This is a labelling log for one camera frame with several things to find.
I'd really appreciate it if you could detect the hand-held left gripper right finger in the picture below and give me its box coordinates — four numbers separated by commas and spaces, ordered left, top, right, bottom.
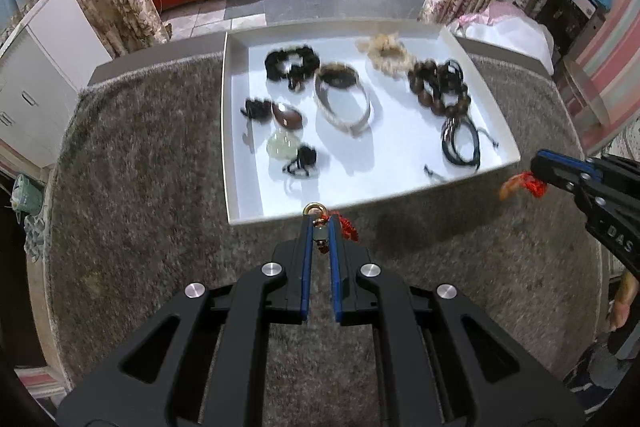
327, 227, 586, 427

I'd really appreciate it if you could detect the gold charm with red cord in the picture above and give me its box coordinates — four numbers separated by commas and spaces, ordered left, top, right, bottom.
301, 202, 361, 258

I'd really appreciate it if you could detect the grey shaggy table mat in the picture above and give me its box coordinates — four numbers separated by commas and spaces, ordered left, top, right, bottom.
47, 54, 608, 427

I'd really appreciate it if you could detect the white pink cushion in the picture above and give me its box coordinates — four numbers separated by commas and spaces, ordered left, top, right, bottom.
450, 2, 556, 75

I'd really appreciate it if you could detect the green cloth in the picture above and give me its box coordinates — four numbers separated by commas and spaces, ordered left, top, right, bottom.
12, 174, 47, 258

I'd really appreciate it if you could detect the brown grey headband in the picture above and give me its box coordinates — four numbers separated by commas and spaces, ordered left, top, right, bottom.
313, 66, 375, 136

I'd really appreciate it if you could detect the white cabinet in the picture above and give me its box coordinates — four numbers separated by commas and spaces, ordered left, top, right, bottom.
0, 0, 113, 168

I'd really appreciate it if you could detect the brown oval hair clip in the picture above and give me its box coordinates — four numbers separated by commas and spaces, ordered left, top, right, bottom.
270, 102, 307, 130

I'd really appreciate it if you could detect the cream scrunchie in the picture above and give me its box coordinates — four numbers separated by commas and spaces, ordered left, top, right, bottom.
356, 33, 416, 80

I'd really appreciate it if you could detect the brown wooden bead bracelet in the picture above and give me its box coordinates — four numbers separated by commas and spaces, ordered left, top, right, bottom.
407, 59, 473, 120

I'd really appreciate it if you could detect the orange stone pendant red cord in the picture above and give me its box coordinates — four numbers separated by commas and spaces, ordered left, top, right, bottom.
499, 172, 548, 202

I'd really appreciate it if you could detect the person's right forearm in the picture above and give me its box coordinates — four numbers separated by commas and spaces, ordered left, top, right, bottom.
610, 269, 640, 330

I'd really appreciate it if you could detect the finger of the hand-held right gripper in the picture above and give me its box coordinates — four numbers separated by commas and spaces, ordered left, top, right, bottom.
530, 149, 601, 196

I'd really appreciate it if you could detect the white shallow tray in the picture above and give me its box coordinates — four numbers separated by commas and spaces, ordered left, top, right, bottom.
221, 18, 522, 226

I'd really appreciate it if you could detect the black scrunchie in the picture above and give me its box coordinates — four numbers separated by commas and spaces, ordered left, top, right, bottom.
264, 45, 322, 92

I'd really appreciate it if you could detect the dark brown furry hair tie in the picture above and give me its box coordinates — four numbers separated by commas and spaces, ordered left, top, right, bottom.
320, 63, 358, 88

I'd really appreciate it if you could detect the black cord bracelet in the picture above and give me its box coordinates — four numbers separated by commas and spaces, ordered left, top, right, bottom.
424, 114, 501, 182

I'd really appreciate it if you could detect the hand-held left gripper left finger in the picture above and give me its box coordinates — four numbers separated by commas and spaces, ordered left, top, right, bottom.
56, 216, 316, 427

